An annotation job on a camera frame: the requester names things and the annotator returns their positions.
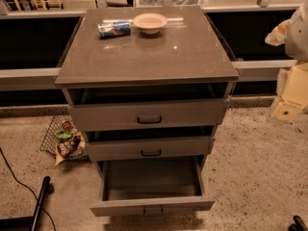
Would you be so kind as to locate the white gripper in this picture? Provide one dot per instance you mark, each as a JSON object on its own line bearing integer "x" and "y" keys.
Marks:
{"x": 297, "y": 39}

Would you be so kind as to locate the grey bottom drawer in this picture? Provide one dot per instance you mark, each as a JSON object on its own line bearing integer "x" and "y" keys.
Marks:
{"x": 151, "y": 187}

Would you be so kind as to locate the grey drawer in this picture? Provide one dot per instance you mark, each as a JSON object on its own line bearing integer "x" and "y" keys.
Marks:
{"x": 151, "y": 187}
{"x": 164, "y": 114}
{"x": 152, "y": 148}

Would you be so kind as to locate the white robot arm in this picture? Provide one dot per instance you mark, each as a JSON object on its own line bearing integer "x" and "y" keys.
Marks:
{"x": 296, "y": 44}

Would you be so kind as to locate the grey drawer cabinet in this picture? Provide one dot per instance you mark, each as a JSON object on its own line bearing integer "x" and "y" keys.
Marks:
{"x": 184, "y": 61}

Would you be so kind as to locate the grey top drawer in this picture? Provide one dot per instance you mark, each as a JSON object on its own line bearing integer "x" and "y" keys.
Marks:
{"x": 164, "y": 114}

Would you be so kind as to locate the grey middle drawer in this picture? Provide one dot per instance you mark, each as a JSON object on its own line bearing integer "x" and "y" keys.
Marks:
{"x": 152, "y": 148}

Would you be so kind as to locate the grey metal railing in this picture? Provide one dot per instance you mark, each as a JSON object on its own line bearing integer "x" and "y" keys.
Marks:
{"x": 44, "y": 78}

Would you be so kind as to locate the white bowl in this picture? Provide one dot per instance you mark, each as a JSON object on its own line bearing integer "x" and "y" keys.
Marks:
{"x": 150, "y": 23}

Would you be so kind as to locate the black object bottom right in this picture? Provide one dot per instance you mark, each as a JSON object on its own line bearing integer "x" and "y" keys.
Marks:
{"x": 298, "y": 224}

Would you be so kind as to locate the blue soda can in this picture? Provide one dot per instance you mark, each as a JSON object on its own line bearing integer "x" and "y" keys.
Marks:
{"x": 114, "y": 29}

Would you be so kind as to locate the brown snack bag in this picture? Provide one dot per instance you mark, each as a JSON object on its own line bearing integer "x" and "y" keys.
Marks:
{"x": 66, "y": 148}

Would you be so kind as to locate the small red can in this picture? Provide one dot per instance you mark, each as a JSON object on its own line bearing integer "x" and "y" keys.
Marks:
{"x": 66, "y": 125}

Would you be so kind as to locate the green snack bag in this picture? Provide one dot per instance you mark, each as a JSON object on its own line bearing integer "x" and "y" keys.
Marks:
{"x": 62, "y": 135}

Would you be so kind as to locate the black stand leg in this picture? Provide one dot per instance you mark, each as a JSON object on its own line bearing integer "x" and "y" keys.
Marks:
{"x": 30, "y": 223}

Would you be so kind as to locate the white wire bin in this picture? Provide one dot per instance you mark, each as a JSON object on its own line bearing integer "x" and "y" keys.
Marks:
{"x": 160, "y": 3}

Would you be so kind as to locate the black wire basket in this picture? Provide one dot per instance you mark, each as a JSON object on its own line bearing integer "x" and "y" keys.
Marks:
{"x": 49, "y": 142}

